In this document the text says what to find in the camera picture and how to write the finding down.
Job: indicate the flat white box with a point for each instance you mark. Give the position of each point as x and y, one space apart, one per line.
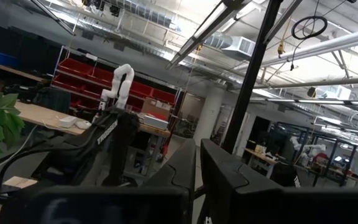
155 122

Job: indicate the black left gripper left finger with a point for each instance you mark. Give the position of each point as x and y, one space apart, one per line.
172 180

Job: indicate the white air conditioning unit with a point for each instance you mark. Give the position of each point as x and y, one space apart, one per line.
239 46

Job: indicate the white round device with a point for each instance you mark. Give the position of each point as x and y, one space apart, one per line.
83 124

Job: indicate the white building column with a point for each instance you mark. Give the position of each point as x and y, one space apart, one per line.
208 118

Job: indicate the yellow hanging pendant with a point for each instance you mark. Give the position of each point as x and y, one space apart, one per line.
281 48

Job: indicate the thick white pipe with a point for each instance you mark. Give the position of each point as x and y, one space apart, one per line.
322 45

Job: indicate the small white box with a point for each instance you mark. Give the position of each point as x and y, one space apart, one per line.
67 122

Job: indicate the brown cardboard box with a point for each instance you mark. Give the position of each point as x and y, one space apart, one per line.
154 107

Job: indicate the long fluorescent light fixture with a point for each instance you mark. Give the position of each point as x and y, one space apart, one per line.
207 26

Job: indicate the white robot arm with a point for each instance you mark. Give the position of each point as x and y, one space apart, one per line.
314 149
123 84

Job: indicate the small wooden block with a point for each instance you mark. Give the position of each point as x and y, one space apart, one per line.
20 182

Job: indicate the rack with red bins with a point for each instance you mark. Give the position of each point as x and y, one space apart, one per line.
82 77

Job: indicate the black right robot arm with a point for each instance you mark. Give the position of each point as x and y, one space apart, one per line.
82 149

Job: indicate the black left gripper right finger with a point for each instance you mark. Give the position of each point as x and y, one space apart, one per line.
228 186

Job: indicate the thin white pipe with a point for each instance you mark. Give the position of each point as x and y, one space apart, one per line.
322 83

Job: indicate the black speaker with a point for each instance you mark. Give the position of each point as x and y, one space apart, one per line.
311 92

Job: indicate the wooden workbench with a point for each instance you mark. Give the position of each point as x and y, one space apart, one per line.
39 115

